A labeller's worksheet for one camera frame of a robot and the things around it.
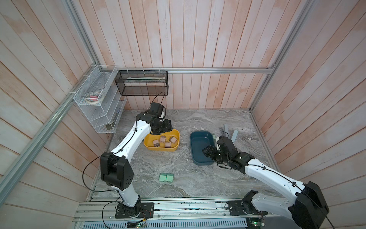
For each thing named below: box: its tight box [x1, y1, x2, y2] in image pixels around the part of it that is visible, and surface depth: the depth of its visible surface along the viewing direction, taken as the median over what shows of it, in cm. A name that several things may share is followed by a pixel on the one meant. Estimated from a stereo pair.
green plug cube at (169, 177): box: [165, 173, 174, 183], surface depth 84 cm
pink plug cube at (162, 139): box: [159, 135, 167, 144], surface depth 101 cm
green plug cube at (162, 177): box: [159, 173, 168, 182], surface depth 84 cm
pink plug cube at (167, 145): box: [164, 142, 172, 148], surface depth 98 cm
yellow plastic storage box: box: [143, 128, 181, 152], surface depth 100 cm
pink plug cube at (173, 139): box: [169, 135, 178, 144], surface depth 100 cm
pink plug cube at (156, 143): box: [152, 139, 161, 148], surface depth 100 cm
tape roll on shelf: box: [85, 91, 101, 105], surface depth 75 cm
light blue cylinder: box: [231, 129, 239, 143], surface depth 102 cm
